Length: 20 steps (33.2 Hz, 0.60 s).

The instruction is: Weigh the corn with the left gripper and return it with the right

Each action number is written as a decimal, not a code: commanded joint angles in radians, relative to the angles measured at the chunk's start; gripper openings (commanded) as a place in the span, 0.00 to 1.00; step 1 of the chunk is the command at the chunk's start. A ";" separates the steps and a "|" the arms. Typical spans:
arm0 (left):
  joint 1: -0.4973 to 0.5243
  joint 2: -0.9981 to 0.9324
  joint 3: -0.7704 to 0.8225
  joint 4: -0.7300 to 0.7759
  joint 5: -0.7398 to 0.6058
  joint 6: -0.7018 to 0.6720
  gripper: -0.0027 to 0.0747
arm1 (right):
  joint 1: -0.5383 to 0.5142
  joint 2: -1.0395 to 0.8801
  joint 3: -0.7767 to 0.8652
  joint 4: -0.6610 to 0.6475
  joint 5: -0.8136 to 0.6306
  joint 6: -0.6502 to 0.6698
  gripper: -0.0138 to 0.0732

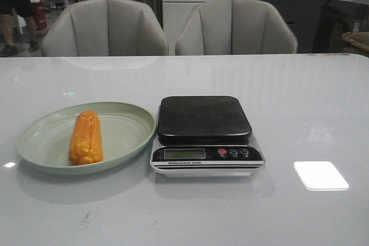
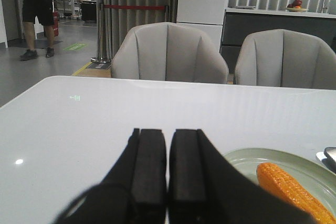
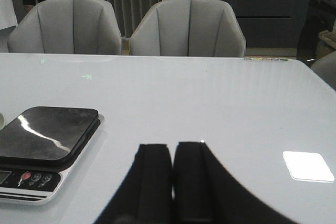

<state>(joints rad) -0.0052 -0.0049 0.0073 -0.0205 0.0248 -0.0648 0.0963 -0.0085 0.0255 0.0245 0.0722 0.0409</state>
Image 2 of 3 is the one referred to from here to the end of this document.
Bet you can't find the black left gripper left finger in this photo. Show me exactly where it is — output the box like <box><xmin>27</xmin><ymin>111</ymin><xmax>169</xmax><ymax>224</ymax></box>
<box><xmin>54</xmin><ymin>129</ymin><xmax>166</xmax><ymax>223</ymax></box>

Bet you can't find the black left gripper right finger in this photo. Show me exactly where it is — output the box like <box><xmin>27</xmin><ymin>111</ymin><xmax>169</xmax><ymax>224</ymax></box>
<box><xmin>169</xmin><ymin>129</ymin><xmax>316</xmax><ymax>223</ymax></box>

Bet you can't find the orange corn cob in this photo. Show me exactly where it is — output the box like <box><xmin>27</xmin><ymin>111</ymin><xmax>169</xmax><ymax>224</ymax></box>
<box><xmin>256</xmin><ymin>163</ymin><xmax>335</xmax><ymax>223</ymax></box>

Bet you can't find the light green plate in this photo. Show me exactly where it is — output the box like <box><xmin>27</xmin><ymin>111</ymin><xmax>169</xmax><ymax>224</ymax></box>
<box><xmin>225</xmin><ymin>148</ymin><xmax>335</xmax><ymax>216</ymax></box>

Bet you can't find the digital kitchen scale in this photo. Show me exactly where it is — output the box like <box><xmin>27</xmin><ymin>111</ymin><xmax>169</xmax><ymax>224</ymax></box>
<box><xmin>316</xmin><ymin>147</ymin><xmax>336</xmax><ymax>173</ymax></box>

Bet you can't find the grey upholstered chair left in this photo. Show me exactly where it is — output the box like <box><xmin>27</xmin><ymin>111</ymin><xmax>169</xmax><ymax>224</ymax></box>
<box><xmin>111</xmin><ymin>22</ymin><xmax>229</xmax><ymax>84</ymax></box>

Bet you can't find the grey upholstered chair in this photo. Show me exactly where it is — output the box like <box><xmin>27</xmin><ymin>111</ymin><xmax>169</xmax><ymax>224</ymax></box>
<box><xmin>235</xmin><ymin>29</ymin><xmax>335</xmax><ymax>90</ymax></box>
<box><xmin>111</xmin><ymin>22</ymin><xmax>229</xmax><ymax>84</ymax></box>

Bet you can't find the grey upholstered chair right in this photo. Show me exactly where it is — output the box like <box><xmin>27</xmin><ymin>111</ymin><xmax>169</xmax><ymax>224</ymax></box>
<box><xmin>235</xmin><ymin>29</ymin><xmax>335</xmax><ymax>90</ymax></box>

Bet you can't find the dark kitchen counter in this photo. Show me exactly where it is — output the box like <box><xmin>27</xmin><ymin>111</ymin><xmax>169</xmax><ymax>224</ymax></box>
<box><xmin>221</xmin><ymin>8</ymin><xmax>335</xmax><ymax>74</ymax></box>

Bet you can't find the white refrigerator cabinet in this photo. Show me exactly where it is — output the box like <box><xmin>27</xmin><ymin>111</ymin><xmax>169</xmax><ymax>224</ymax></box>
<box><xmin>176</xmin><ymin>0</ymin><xmax>227</xmax><ymax>50</ymax></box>

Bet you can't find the fruit bowl on counter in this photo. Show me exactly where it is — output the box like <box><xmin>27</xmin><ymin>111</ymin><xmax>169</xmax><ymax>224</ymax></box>
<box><xmin>286</xmin><ymin>0</ymin><xmax>307</xmax><ymax>12</ymax></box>

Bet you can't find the person in black clothes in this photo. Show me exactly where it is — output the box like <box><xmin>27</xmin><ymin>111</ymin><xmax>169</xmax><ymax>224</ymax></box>
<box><xmin>20</xmin><ymin>0</ymin><xmax>55</xmax><ymax>61</ymax></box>

